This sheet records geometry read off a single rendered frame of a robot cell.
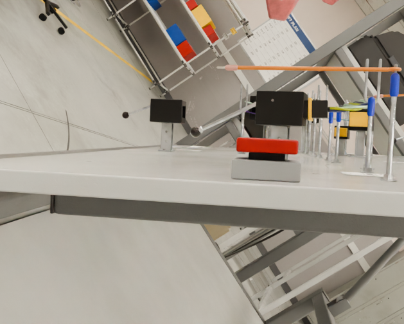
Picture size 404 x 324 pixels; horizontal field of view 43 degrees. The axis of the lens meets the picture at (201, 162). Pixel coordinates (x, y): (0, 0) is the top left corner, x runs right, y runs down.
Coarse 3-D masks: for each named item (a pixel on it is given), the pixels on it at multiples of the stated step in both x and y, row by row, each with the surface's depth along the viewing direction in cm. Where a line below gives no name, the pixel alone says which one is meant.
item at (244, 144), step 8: (240, 144) 42; (248, 144) 42; (256, 144) 42; (264, 144) 42; (272, 144) 42; (280, 144) 42; (288, 144) 42; (296, 144) 41; (256, 152) 42; (264, 152) 42; (272, 152) 42; (280, 152) 42; (288, 152) 42; (296, 152) 42; (272, 160) 43; (280, 160) 43
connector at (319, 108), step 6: (306, 102) 60; (312, 102) 60; (318, 102) 60; (324, 102) 60; (306, 108) 60; (312, 108) 60; (318, 108) 60; (324, 108) 60; (306, 114) 60; (312, 114) 60; (318, 114) 60; (324, 114) 60
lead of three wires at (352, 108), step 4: (360, 104) 62; (364, 104) 62; (332, 108) 61; (336, 108) 61; (340, 108) 61; (344, 108) 61; (348, 108) 61; (352, 108) 61; (356, 108) 61; (360, 108) 61
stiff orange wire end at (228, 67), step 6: (222, 66) 51; (228, 66) 51; (234, 66) 51; (240, 66) 51; (246, 66) 51; (252, 66) 50; (258, 66) 50; (264, 66) 50; (270, 66) 50; (276, 66) 50; (282, 66) 50; (288, 66) 50; (294, 66) 49; (300, 66) 49; (306, 66) 49
